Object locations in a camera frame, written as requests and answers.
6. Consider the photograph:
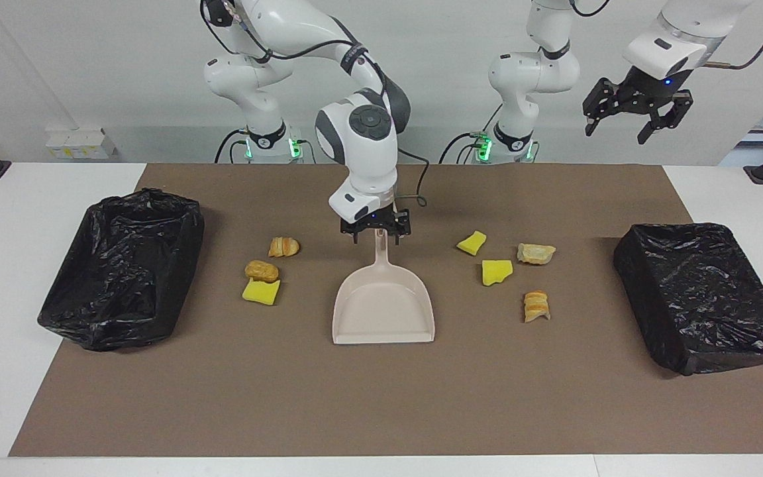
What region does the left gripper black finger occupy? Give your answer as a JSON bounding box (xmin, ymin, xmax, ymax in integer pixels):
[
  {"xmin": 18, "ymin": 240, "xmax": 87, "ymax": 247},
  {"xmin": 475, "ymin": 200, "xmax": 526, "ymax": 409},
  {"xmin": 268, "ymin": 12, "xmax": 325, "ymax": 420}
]
[
  {"xmin": 583, "ymin": 78, "xmax": 622, "ymax": 137},
  {"xmin": 637, "ymin": 91, "xmax": 694, "ymax": 146}
]

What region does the small yellow sponge wedge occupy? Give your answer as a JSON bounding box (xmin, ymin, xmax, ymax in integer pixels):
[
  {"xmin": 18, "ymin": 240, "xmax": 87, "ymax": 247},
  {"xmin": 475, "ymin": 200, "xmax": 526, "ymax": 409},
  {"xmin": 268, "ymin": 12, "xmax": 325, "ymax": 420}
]
[{"xmin": 456, "ymin": 231, "xmax": 488, "ymax": 256}]

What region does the left base black cable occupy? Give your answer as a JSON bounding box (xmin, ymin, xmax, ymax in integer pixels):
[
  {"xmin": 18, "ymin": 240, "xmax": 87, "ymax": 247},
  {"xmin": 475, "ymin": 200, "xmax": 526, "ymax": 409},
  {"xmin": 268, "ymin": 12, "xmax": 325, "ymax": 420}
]
[{"xmin": 439, "ymin": 131, "xmax": 488, "ymax": 164}]

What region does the right base black cable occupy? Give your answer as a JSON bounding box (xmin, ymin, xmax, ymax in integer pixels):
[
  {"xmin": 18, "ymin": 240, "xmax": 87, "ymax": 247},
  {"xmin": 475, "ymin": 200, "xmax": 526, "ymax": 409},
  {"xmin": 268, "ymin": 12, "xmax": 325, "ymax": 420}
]
[{"xmin": 215, "ymin": 129, "xmax": 250, "ymax": 164}]

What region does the base black cable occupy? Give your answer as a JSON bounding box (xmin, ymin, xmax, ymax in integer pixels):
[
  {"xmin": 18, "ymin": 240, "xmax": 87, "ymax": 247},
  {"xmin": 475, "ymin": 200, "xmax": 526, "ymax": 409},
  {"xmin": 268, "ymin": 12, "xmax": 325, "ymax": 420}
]
[
  {"xmin": 439, "ymin": 131, "xmax": 488, "ymax": 164},
  {"xmin": 215, "ymin": 129, "xmax": 250, "ymax": 164}
]

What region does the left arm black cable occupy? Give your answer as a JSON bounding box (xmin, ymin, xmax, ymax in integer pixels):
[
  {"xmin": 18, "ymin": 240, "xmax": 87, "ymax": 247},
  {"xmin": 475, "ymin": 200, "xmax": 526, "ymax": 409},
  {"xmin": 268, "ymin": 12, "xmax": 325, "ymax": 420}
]
[{"xmin": 567, "ymin": 0, "xmax": 763, "ymax": 70}]

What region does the black bag lined bin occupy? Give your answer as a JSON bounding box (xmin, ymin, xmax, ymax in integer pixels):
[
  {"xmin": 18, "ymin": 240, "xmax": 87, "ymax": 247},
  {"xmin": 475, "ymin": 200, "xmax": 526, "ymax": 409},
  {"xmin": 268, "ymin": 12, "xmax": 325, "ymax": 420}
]
[
  {"xmin": 613, "ymin": 223, "xmax": 763, "ymax": 376},
  {"xmin": 37, "ymin": 188, "xmax": 205, "ymax": 352}
]

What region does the elongated striped croissant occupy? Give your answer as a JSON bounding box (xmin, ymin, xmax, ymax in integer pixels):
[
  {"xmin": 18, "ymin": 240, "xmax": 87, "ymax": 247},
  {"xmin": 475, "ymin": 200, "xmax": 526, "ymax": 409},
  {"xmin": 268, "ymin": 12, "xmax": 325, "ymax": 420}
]
[{"xmin": 523, "ymin": 290, "xmax": 552, "ymax": 323}]

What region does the pale bread chunk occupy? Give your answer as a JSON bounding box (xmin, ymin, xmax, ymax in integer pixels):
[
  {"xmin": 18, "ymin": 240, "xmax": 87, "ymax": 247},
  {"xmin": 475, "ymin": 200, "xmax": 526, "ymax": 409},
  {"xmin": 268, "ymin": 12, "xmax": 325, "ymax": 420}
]
[{"xmin": 517, "ymin": 243, "xmax": 557, "ymax": 266}]

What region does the brown bread bun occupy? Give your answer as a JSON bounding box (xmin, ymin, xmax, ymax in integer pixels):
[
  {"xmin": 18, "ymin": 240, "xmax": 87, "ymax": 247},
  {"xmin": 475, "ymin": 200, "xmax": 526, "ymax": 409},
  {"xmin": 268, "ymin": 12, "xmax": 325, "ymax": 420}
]
[{"xmin": 244, "ymin": 260, "xmax": 280, "ymax": 284}]

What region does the white wall socket box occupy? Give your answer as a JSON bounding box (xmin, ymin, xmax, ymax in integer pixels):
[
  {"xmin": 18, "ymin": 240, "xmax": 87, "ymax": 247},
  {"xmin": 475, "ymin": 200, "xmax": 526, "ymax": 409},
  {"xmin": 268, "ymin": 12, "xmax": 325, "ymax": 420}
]
[{"xmin": 46, "ymin": 129, "xmax": 118, "ymax": 160}]

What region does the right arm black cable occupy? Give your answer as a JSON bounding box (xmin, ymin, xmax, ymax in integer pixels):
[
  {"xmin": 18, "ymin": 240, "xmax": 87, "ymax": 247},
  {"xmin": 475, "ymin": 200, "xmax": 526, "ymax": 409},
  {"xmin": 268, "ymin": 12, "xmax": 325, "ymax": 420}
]
[{"xmin": 199, "ymin": 0, "xmax": 430, "ymax": 207}]

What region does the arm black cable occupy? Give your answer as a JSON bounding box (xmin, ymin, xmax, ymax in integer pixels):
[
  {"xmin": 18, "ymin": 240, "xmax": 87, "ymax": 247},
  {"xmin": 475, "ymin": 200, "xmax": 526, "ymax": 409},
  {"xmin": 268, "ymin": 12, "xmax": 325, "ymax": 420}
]
[
  {"xmin": 567, "ymin": 0, "xmax": 763, "ymax": 70},
  {"xmin": 199, "ymin": 0, "xmax": 430, "ymax": 207}
]

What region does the rectangular yellow sponge piece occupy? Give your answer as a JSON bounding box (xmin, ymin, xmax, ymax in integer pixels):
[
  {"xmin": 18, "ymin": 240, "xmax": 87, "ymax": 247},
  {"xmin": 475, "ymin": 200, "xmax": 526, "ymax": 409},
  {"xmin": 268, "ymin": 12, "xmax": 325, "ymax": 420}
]
[{"xmin": 242, "ymin": 278, "xmax": 281, "ymax": 306}]

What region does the notched yellow sponge piece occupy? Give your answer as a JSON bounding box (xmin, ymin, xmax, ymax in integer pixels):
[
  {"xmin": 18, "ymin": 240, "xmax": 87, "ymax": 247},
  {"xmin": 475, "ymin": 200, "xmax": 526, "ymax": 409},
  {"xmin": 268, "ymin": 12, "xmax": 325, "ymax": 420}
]
[{"xmin": 482, "ymin": 260, "xmax": 514, "ymax": 287}]

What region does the beige plastic dustpan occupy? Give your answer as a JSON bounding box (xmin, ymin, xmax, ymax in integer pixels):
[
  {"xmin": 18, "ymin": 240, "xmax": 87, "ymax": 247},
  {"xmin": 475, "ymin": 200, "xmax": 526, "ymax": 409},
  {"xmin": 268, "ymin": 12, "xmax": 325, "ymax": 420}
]
[{"xmin": 332, "ymin": 229, "xmax": 436, "ymax": 345}]

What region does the large brown paper mat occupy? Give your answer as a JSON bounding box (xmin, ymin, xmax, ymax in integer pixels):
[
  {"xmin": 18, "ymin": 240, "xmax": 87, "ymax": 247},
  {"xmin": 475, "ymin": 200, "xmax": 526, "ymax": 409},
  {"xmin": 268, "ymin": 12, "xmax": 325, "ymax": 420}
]
[{"xmin": 9, "ymin": 163, "xmax": 763, "ymax": 457}]

